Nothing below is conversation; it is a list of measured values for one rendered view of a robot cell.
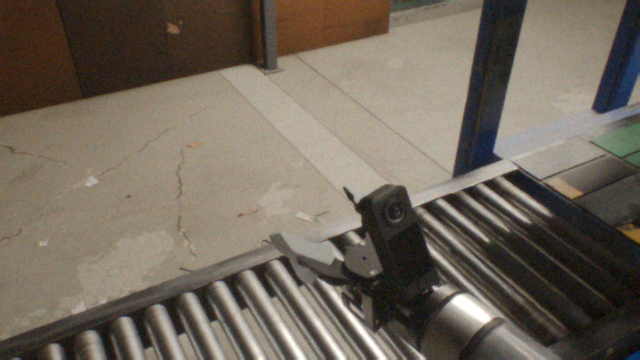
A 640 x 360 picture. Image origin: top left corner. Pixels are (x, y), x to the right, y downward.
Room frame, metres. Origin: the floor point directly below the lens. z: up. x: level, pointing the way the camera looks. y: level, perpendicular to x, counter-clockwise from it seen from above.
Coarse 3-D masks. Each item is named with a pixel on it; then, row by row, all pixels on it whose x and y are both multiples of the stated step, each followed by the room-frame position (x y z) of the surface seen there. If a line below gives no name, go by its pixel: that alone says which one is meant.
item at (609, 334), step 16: (608, 320) 0.73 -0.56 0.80; (624, 320) 0.73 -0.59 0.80; (576, 336) 0.69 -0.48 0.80; (592, 336) 0.69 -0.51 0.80; (608, 336) 0.69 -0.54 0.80; (624, 336) 0.69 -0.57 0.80; (560, 352) 0.65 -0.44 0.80; (576, 352) 0.65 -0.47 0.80; (592, 352) 0.65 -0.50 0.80; (608, 352) 0.67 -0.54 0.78; (624, 352) 0.71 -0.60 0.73
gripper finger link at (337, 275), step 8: (304, 256) 0.44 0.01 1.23; (304, 264) 0.43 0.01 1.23; (312, 264) 0.43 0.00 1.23; (320, 264) 0.43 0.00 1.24; (336, 264) 0.43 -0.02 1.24; (344, 264) 0.42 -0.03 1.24; (312, 272) 0.42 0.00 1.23; (320, 272) 0.42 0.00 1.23; (328, 272) 0.42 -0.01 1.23; (336, 272) 0.41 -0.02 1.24; (344, 272) 0.41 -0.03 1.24; (328, 280) 0.41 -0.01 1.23; (336, 280) 0.41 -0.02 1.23; (344, 280) 0.41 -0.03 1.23; (352, 280) 0.40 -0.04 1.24
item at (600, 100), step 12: (636, 0) 1.73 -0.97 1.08; (624, 12) 1.75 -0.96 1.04; (636, 12) 1.72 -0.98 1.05; (624, 24) 1.74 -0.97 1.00; (636, 24) 1.71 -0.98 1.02; (624, 36) 1.73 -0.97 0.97; (636, 36) 1.70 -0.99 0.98; (612, 48) 1.75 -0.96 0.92; (624, 48) 1.72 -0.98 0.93; (636, 48) 1.70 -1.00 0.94; (612, 60) 1.74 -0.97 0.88; (624, 60) 1.71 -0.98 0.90; (636, 60) 1.71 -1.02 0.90; (612, 72) 1.73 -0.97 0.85; (624, 72) 1.69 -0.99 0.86; (636, 72) 1.72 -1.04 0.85; (600, 84) 1.75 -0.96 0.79; (612, 84) 1.72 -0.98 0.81; (624, 84) 1.70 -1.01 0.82; (600, 96) 1.74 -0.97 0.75; (612, 96) 1.70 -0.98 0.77; (624, 96) 1.71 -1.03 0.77; (600, 108) 1.73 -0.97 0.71; (612, 108) 1.69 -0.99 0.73
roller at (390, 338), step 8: (328, 240) 0.96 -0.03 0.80; (336, 256) 0.90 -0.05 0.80; (344, 288) 0.83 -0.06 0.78; (352, 296) 0.80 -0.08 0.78; (360, 312) 0.77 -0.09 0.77; (376, 320) 0.73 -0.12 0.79; (384, 328) 0.71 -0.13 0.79; (384, 336) 0.70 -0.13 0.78; (392, 336) 0.69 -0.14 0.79; (392, 344) 0.68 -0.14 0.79; (400, 344) 0.67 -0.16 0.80; (408, 344) 0.67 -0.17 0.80; (392, 352) 0.67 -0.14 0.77; (400, 352) 0.66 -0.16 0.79; (408, 352) 0.65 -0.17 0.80; (416, 352) 0.65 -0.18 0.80
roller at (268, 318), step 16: (240, 288) 0.82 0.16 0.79; (256, 288) 0.81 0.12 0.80; (256, 304) 0.77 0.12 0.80; (272, 304) 0.77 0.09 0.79; (256, 320) 0.74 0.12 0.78; (272, 320) 0.72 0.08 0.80; (272, 336) 0.69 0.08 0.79; (288, 336) 0.69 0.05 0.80; (288, 352) 0.65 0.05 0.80; (304, 352) 0.66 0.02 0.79
